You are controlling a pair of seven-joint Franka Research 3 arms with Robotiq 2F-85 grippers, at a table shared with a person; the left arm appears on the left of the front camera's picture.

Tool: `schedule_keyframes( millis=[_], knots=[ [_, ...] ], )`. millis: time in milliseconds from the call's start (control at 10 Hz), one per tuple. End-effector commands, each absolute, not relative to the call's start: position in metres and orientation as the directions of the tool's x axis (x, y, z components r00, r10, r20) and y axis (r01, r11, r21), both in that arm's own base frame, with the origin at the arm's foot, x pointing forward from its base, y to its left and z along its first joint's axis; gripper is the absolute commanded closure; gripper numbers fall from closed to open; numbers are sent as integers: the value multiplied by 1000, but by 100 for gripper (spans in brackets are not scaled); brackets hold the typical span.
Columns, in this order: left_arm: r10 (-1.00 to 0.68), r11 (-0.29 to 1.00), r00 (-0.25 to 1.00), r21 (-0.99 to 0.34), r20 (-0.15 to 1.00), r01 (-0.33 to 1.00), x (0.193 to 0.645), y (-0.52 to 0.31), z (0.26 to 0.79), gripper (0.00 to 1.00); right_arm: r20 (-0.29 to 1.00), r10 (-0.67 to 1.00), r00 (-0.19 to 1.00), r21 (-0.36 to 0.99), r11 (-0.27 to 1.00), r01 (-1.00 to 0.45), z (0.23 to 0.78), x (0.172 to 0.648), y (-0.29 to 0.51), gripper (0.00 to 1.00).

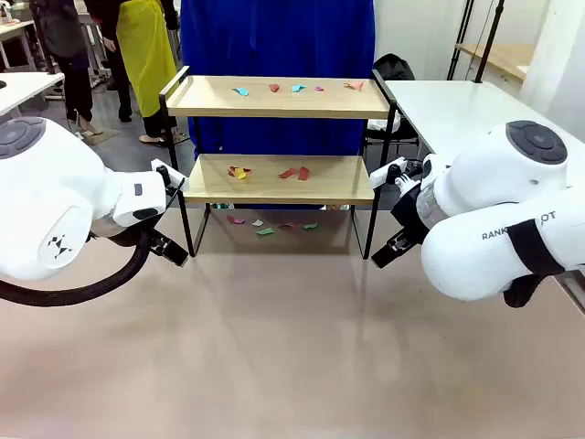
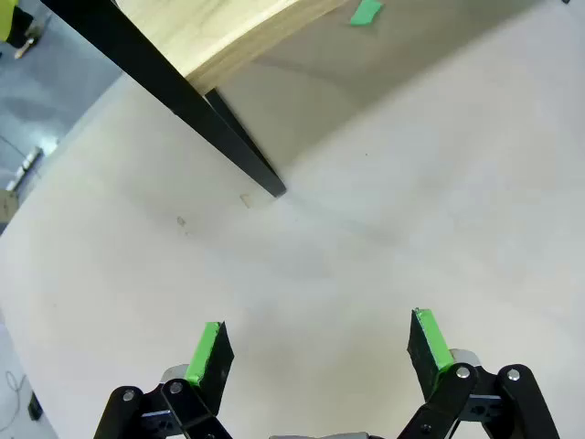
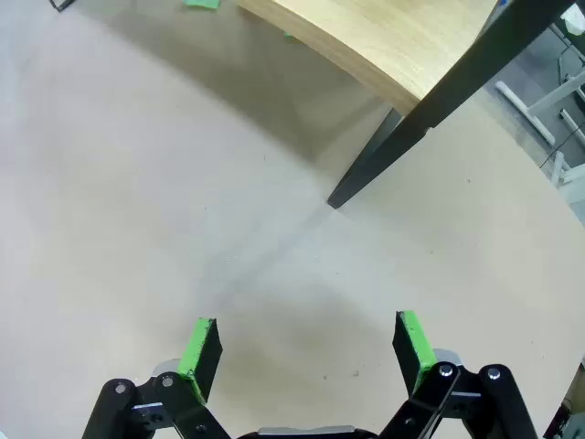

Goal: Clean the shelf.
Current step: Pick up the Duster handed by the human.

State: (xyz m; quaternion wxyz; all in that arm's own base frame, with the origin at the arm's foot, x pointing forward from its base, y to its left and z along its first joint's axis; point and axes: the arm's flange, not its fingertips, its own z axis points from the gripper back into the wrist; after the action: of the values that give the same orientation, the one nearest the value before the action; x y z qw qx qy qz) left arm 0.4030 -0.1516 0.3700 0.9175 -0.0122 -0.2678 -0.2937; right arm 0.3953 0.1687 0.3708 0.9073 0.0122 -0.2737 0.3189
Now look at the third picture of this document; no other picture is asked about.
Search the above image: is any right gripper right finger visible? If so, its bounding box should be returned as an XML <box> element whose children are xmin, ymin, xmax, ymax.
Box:
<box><xmin>377</xmin><ymin>310</ymin><xmax>539</xmax><ymax>439</ymax></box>

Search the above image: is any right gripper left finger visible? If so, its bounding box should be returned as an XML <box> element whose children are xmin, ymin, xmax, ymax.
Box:
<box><xmin>81</xmin><ymin>317</ymin><xmax>229</xmax><ymax>439</ymax></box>

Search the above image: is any two-tier wood black-frame shelf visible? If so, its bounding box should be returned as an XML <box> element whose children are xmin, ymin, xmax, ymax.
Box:
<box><xmin>48</xmin><ymin>0</ymin><xmax>578</xmax><ymax>210</ymax></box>

